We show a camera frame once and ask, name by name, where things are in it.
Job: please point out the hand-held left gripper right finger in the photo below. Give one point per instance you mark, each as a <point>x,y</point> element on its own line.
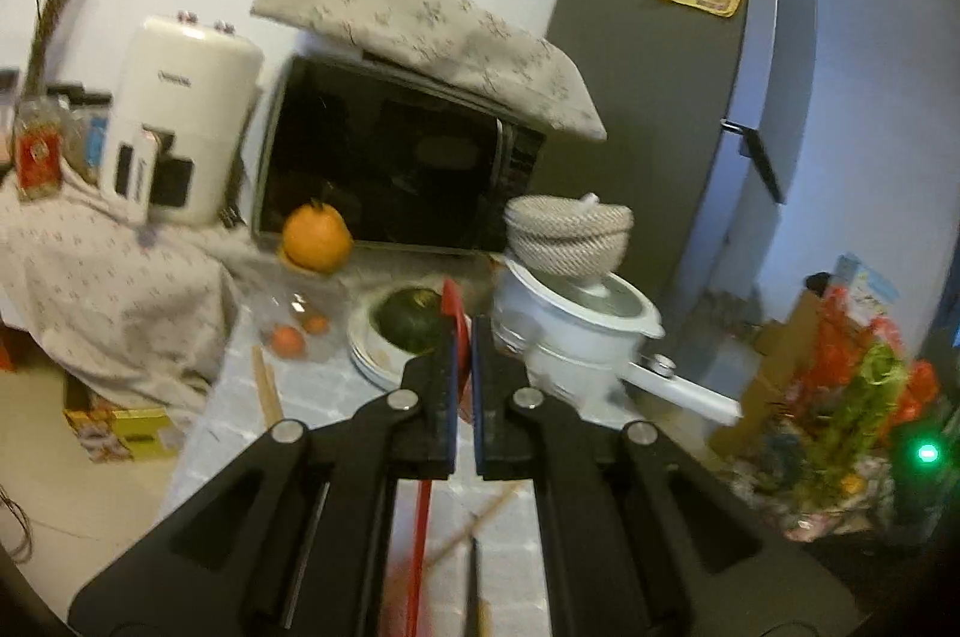
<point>480,412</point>

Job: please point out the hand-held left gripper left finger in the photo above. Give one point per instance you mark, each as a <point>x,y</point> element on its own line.
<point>452,412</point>

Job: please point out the red plastic spoon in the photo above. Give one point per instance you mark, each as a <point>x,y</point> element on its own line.
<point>452,307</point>

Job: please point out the wooden chopstick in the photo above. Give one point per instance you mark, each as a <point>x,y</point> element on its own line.
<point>480,521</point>
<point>266,385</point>
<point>486,618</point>

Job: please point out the black chopstick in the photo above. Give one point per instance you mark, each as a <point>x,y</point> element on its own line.
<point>473,592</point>

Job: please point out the green squash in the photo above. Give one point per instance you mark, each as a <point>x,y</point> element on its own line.
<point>409,322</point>

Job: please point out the orange plastic bag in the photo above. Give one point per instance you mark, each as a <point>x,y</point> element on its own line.
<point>836,329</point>
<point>921,385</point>

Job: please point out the white electric pot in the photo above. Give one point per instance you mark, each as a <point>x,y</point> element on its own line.
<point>570,337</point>

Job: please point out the small orange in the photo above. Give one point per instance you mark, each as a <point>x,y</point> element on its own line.
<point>316,325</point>
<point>289,342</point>

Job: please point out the blue and white box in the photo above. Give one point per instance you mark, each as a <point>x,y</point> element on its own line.
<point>866,288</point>

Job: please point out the clear glass jar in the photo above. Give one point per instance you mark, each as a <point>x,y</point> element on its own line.
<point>270,307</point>

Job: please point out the large orange with stem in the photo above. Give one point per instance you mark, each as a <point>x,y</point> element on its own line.
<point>315,239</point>

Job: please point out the black microwave oven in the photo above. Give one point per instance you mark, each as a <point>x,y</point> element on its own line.
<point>375,157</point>

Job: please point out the patterned yellow cardboard box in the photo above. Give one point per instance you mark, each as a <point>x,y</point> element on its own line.
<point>120,434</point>

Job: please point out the large floral cloth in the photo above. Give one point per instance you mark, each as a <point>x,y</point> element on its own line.
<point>112,292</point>

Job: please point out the grey refrigerator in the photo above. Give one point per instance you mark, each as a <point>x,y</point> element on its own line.
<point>660,82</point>

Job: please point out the floral cloth cover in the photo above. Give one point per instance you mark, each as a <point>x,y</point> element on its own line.
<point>420,21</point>

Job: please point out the white air fryer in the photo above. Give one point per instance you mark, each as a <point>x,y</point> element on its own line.
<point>187,82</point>

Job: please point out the clear jar black lid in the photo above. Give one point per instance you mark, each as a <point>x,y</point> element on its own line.
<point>90,142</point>

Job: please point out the red label jar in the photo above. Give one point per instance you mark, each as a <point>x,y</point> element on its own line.
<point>37,157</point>

